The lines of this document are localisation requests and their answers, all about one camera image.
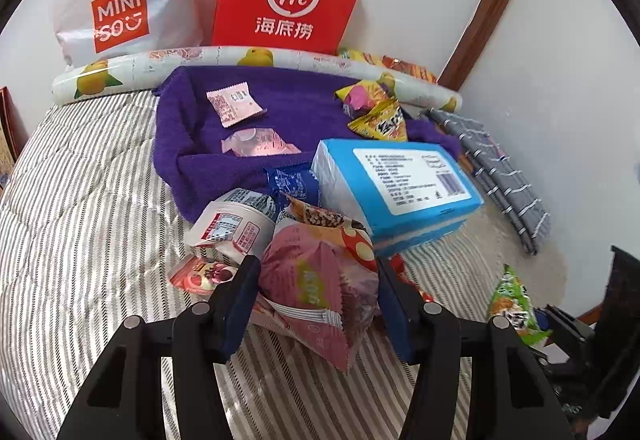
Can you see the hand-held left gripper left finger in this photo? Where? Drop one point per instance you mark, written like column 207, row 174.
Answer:
column 240, row 310

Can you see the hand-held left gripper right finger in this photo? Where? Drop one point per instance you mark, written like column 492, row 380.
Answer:
column 395, row 315

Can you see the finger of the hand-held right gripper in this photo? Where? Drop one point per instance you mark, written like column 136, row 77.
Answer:
column 565, row 327

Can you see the small red strawberry snack packet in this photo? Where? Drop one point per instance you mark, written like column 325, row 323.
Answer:
column 200, row 275

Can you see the green snack packet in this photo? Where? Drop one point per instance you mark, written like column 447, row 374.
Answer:
column 515, row 305

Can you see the large pink mushroom snack packet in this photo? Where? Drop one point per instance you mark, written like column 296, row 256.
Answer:
column 310, row 280

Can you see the white red label snack packet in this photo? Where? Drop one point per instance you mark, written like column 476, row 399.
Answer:
column 230, row 225

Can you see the small blue snack packet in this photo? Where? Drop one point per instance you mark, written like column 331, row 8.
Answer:
column 292, row 185

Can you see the pink clear snack packet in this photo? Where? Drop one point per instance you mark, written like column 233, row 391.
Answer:
column 260, row 143

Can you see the yellow snack packet dark label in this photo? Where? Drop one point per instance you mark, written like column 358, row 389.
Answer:
column 382, row 123

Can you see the pink white snack packet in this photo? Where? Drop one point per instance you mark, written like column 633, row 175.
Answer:
column 235, row 103

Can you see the purple towel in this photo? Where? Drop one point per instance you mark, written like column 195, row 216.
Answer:
column 290, row 95

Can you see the yellow pink snack packet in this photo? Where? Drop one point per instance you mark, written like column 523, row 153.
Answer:
column 365, row 95

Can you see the blue tissue pack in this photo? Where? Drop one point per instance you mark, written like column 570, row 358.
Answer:
column 400, row 190

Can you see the grey checked cloth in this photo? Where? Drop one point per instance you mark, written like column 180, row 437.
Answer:
column 505, row 180

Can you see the striped quilted table cover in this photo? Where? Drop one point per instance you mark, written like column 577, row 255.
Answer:
column 100, row 195

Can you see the red chip bag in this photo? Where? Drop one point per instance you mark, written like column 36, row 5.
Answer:
column 410, row 68

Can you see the fruit print paper roll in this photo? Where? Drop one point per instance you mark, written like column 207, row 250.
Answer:
column 200, row 58

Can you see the yellow chip bag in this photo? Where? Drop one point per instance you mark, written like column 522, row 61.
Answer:
column 360, row 56

